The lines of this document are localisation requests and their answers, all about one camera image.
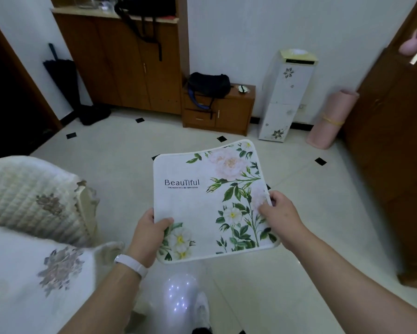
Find person's right forearm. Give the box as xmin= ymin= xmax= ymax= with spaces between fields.
xmin=284 ymin=227 xmax=417 ymax=334

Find person's right hand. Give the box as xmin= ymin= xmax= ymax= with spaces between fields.
xmin=257 ymin=190 xmax=308 ymax=251

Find white floral cushion cover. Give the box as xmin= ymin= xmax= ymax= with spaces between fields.
xmin=0 ymin=226 xmax=126 ymax=334

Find person's white shoe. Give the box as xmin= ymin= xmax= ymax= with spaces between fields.
xmin=190 ymin=291 xmax=213 ymax=334

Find yellow rubber band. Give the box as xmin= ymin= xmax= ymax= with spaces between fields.
xmin=322 ymin=113 xmax=345 ymax=126

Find black bag with blue straps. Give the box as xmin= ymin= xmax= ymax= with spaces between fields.
xmin=186 ymin=72 xmax=232 ymax=119

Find white floral water dispenser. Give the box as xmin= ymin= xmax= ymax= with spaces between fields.
xmin=258 ymin=48 xmax=319 ymax=142

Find pink slipper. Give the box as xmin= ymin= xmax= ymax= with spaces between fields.
xmin=398 ymin=26 xmax=417 ymax=55

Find person's left forearm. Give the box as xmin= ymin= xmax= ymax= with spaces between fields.
xmin=57 ymin=263 xmax=143 ymax=334

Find white quilted sofa cover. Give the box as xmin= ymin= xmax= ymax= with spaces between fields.
xmin=0 ymin=156 xmax=101 ymax=248

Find white wristband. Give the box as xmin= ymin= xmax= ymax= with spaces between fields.
xmin=114 ymin=253 xmax=149 ymax=279

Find black folded umbrella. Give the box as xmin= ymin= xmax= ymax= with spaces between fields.
xmin=43 ymin=43 xmax=79 ymax=112

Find pink rolled yoga mat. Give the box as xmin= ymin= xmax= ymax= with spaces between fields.
xmin=305 ymin=88 xmax=360 ymax=150

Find black bag with long straps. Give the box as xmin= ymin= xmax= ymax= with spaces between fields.
xmin=114 ymin=0 xmax=178 ymax=62

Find white floral mat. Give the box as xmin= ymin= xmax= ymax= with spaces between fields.
xmin=152 ymin=139 xmax=281 ymax=264

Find black boots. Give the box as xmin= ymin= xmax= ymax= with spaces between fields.
xmin=78 ymin=104 xmax=112 ymax=126

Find small brown drawer cabinet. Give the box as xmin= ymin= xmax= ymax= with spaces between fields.
xmin=181 ymin=83 xmax=257 ymax=137

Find tall brown wooden cabinet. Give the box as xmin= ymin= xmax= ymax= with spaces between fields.
xmin=50 ymin=0 xmax=190 ymax=116

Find brown wooden wardrobe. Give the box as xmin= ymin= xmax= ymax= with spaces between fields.
xmin=340 ymin=0 xmax=417 ymax=293

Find person's left hand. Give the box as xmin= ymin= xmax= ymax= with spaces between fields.
xmin=125 ymin=208 xmax=174 ymax=269

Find clear glass container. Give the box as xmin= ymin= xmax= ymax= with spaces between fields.
xmin=72 ymin=0 xmax=117 ymax=11

